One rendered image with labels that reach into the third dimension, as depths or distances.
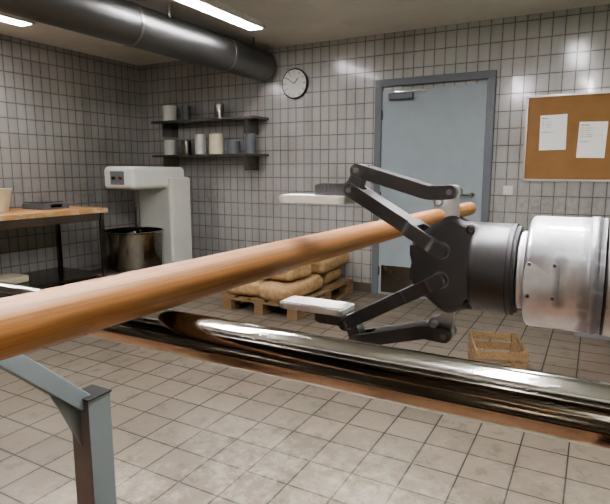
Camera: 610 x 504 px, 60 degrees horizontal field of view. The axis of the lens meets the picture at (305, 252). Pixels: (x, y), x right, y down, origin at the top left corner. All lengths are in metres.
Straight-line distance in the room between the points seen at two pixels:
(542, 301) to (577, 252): 0.04
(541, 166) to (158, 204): 3.96
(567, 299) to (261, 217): 5.80
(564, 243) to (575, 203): 4.69
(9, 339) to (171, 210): 5.79
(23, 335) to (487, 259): 0.32
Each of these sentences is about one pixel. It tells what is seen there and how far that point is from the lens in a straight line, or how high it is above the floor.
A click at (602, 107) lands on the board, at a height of 1.79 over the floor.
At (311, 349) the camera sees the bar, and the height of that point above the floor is 1.17.
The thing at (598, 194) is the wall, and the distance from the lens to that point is 5.11.
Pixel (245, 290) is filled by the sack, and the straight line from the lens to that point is 4.78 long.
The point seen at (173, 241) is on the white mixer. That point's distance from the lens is 6.10.
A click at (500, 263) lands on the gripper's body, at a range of 0.43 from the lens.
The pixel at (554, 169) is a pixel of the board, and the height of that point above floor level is 1.29.
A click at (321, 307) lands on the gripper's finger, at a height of 1.14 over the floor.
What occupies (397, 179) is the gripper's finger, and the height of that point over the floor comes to 1.26.
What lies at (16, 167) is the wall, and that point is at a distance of 6.21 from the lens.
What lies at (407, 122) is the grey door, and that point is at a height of 1.74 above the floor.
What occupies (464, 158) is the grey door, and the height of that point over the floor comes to 1.39.
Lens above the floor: 1.27
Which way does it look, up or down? 9 degrees down
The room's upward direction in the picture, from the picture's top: straight up
